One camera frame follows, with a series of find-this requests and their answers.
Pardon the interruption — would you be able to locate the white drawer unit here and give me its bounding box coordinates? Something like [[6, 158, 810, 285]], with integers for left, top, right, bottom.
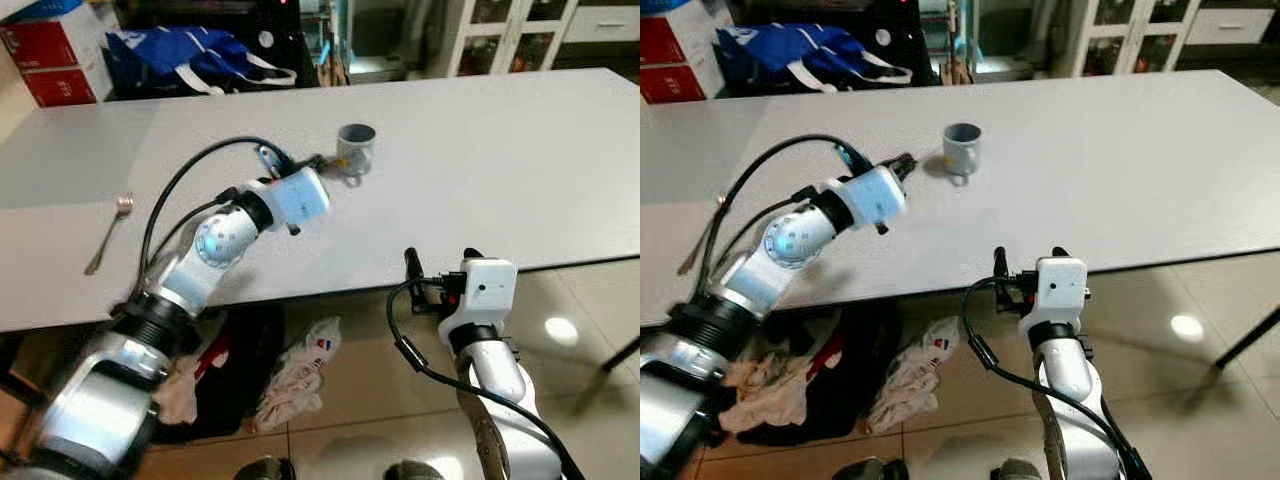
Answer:
[[560, 3, 641, 43], [1182, 5, 1280, 46]]

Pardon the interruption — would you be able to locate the beige cloth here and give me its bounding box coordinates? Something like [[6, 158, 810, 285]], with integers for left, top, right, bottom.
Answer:
[[720, 350, 811, 433], [155, 345, 229, 426]]

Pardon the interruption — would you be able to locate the red and white cardboard box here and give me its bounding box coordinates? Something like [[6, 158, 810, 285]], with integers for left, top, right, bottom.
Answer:
[[640, 0, 723, 105], [0, 3, 113, 107]]

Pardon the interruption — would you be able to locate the black cabinet with round sticker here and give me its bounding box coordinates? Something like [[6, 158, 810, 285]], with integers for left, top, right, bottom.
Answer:
[[235, 0, 323, 89], [850, 0, 936, 86]]

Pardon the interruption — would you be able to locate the black table leg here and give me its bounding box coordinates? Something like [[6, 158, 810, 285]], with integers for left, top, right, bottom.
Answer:
[[1213, 303, 1280, 373], [598, 335, 641, 379]]

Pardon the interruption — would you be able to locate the blue bag with white straps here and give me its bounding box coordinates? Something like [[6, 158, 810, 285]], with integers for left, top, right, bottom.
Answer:
[[104, 26, 299, 99], [715, 24, 913, 96]]

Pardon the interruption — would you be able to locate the dark robot right foot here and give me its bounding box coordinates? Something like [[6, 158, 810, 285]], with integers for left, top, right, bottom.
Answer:
[[383, 459, 448, 480], [990, 459, 1051, 480]]

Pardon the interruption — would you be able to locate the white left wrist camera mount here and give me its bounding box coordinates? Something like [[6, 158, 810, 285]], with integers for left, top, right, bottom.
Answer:
[[262, 167, 332, 236], [838, 165, 909, 233]]

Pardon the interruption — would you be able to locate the white patterned cloth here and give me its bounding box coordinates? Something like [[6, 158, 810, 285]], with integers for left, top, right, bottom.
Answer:
[[255, 317, 343, 433], [868, 317, 959, 433]]

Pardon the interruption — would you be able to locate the dark robot left foot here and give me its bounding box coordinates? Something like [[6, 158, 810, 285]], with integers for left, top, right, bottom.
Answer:
[[233, 456, 297, 480], [833, 457, 911, 480]]

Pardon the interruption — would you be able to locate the white glass door cabinet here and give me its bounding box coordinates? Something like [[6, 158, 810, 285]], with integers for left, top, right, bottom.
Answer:
[[430, 0, 581, 79], [1050, 0, 1201, 79]]

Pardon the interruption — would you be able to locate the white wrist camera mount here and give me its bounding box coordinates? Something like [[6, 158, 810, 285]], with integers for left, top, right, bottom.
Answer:
[[1022, 256, 1091, 341], [838, 165, 909, 233], [438, 257, 519, 346], [262, 167, 332, 236]]

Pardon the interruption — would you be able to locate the black cloth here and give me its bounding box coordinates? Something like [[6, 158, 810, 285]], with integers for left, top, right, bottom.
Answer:
[[760, 305, 901, 446]]

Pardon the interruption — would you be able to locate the grey blue ceramic mug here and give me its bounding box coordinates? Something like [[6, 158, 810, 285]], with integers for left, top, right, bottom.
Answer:
[[943, 122, 984, 187], [336, 123, 378, 187]]

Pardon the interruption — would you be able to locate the dark robot foot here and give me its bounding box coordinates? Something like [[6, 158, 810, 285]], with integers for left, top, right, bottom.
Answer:
[[383, 459, 448, 480], [833, 457, 911, 480], [233, 456, 297, 480], [990, 459, 1051, 480]]

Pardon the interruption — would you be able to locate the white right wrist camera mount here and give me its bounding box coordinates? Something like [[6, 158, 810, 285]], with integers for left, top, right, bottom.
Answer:
[[1022, 256, 1091, 341], [438, 257, 519, 346]]

